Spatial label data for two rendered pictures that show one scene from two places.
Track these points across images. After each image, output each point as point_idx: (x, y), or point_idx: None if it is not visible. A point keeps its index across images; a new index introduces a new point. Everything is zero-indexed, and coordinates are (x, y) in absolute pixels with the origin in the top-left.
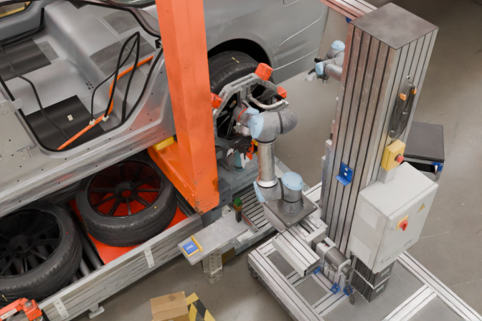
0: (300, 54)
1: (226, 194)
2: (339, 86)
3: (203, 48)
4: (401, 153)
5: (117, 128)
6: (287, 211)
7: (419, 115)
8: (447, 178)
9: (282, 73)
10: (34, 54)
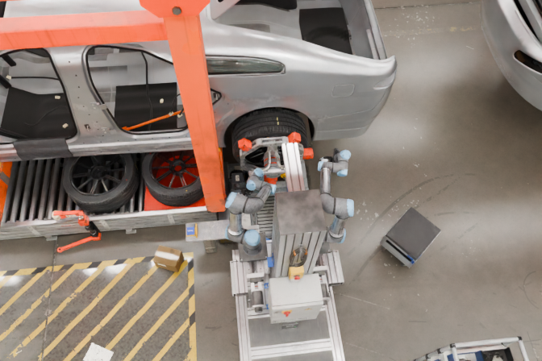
0: (344, 127)
1: None
2: (403, 143)
3: (211, 138)
4: (300, 275)
5: (177, 132)
6: (245, 251)
7: (448, 203)
8: (424, 268)
9: (325, 134)
10: None
